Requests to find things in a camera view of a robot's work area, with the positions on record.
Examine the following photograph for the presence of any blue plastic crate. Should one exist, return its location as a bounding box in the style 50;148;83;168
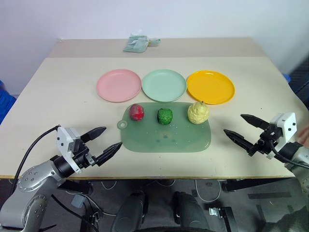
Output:
0;79;17;127

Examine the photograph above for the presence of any small grey box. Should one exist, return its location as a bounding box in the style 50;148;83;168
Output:
71;194;85;208

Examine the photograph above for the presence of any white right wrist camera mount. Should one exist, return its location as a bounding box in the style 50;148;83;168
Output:
268;112;297;159

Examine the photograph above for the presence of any yellow pear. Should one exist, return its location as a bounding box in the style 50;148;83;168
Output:
187;101;210;125

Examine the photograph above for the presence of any green pepper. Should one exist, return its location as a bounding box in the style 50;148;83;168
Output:
157;108;174;126

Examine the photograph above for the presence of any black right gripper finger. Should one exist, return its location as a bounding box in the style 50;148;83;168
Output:
223;129;256;156
240;114;270;132

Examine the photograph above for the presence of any black table frame beam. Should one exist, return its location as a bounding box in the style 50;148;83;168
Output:
221;178;298;193

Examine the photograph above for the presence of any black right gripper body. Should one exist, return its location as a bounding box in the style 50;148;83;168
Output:
250;126;283;157

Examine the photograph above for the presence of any bystander bare hand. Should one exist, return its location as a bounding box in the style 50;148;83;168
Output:
297;127;309;146

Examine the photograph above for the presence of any white floor cable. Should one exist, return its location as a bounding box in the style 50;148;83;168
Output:
194;179;222;203

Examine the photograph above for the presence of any green plastic packet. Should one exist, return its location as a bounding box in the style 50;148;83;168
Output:
123;33;149;54

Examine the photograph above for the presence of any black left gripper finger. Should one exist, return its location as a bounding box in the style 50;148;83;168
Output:
92;142;124;167
80;126;108;144

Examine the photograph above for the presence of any red fruit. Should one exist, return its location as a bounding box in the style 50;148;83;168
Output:
129;103;146;122

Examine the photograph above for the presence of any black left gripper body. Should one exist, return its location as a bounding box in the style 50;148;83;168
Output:
71;139;98;169

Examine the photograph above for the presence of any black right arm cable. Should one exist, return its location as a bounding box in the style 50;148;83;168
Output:
269;139;309;168

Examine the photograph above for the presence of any yellow plate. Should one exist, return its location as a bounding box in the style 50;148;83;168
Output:
186;70;236;105

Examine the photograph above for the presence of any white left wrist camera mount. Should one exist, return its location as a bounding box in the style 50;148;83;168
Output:
56;126;82;174

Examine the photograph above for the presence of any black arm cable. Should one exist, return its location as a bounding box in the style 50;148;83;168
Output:
9;125;61;194
269;139;309;168

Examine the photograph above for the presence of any translucent green cutting board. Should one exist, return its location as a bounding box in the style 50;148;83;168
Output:
117;101;213;154

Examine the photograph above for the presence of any metal floor bracket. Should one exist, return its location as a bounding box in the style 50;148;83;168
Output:
208;206;239;232

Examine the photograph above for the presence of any black chair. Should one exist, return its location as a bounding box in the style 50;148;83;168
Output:
288;61;309;110

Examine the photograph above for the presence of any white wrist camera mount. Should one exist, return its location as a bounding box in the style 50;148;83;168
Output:
268;112;297;159
56;126;82;174

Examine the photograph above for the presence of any light green plate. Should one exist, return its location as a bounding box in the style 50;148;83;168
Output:
141;69;188;103

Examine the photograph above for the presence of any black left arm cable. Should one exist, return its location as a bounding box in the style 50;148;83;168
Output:
9;125;61;194

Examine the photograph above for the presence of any pink plate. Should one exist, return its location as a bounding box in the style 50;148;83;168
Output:
96;69;142;103

